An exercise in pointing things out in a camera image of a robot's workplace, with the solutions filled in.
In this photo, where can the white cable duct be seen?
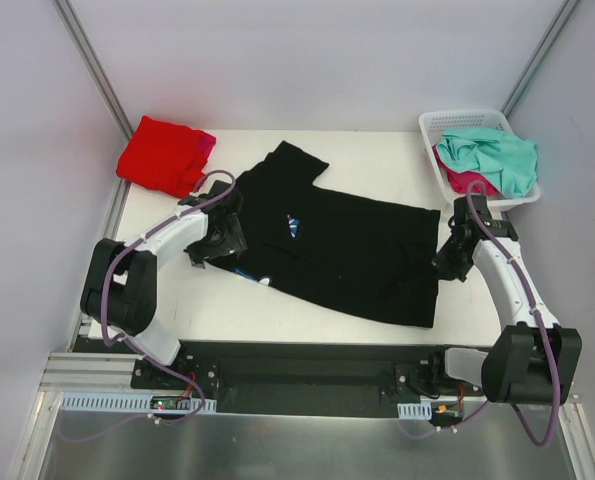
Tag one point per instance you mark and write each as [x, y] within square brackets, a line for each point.
[135, 403]
[415, 411]

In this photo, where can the left aluminium frame post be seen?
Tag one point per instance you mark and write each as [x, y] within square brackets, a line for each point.
[86, 50]

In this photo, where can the white plastic basket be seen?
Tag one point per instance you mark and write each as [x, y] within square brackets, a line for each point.
[433, 124]

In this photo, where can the pink t-shirt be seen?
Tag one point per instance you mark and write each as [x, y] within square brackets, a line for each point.
[205, 144]

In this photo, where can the red t-shirt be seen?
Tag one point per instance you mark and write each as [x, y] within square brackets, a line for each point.
[162, 157]

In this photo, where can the left white cable duct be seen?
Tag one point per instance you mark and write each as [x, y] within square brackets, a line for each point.
[135, 403]

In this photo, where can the magenta t-shirt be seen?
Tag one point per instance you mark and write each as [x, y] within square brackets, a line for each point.
[459, 182]

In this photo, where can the black daisy t-shirt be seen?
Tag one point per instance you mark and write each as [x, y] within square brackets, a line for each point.
[362, 257]

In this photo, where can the teal t-shirt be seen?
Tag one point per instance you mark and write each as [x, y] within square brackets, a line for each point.
[508, 162]

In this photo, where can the right aluminium frame post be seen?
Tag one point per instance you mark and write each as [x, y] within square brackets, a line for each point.
[540, 55]

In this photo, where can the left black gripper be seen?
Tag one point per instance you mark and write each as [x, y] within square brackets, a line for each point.
[217, 251]

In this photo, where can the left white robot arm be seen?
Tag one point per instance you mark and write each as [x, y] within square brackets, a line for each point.
[120, 290]

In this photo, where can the aluminium frame post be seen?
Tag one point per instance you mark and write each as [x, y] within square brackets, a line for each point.
[540, 55]
[86, 50]

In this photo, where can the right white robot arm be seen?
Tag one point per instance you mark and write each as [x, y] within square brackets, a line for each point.
[534, 360]

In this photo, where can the right white cable duct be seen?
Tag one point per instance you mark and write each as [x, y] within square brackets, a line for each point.
[415, 411]

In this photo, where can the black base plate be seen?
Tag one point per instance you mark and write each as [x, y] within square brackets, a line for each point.
[336, 380]

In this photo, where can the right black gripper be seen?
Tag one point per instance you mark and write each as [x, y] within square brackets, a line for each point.
[450, 260]

